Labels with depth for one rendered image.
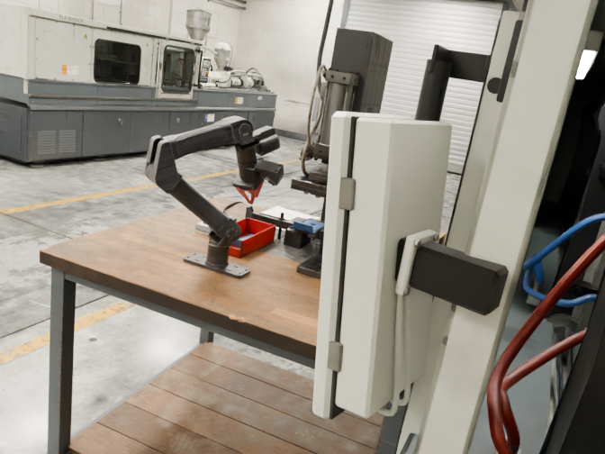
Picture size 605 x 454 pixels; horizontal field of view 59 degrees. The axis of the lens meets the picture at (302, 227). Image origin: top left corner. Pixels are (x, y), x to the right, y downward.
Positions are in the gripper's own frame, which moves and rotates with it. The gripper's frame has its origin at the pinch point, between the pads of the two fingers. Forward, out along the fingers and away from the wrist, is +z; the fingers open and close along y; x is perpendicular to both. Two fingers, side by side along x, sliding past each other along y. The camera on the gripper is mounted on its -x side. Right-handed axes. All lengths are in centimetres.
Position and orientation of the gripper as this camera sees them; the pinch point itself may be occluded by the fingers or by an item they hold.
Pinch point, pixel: (252, 198)
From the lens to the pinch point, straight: 165.4
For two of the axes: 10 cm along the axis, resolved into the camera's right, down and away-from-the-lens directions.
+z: 0.5, 7.3, 6.9
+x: -9.2, -2.3, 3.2
